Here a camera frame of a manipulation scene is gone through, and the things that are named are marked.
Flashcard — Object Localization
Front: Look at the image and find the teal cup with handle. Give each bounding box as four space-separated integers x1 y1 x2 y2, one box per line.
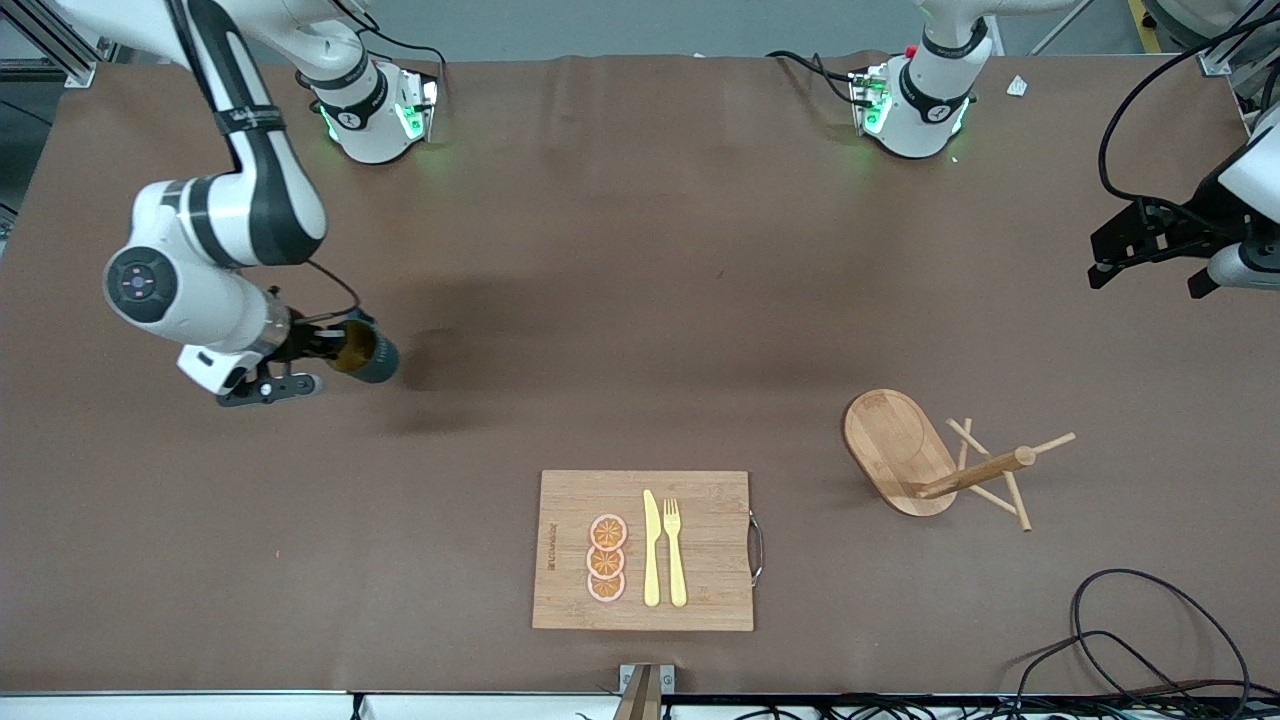
328 310 401 385

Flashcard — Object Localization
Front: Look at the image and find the wooden mug tree stand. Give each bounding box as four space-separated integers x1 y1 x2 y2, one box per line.
843 388 1077 532

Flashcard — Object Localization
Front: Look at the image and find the yellow plastic knife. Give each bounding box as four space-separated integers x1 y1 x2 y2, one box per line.
642 489 662 608

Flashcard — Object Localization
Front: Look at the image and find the yellow plastic fork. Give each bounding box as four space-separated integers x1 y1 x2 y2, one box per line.
663 497 689 609

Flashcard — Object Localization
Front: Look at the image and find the wooden cutting board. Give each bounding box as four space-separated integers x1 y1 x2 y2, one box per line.
531 469 766 633

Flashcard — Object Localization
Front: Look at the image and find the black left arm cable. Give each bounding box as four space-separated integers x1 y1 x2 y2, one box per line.
1098 0 1280 211

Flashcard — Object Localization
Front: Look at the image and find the metal base connector bracket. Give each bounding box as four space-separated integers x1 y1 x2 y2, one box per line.
395 68 441 143
850 62 893 136

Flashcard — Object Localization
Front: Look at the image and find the black base cable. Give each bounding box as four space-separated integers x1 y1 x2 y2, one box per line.
768 50 863 106
335 0 448 91

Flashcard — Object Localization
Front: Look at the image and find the black loose cable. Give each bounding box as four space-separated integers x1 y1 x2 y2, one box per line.
1015 628 1201 701
1070 568 1253 701

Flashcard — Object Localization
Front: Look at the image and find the aluminium frame profile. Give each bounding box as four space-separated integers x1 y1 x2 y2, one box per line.
0 0 121 89

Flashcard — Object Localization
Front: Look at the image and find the metal camera post bracket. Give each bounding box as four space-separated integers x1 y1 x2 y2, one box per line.
618 663 676 720

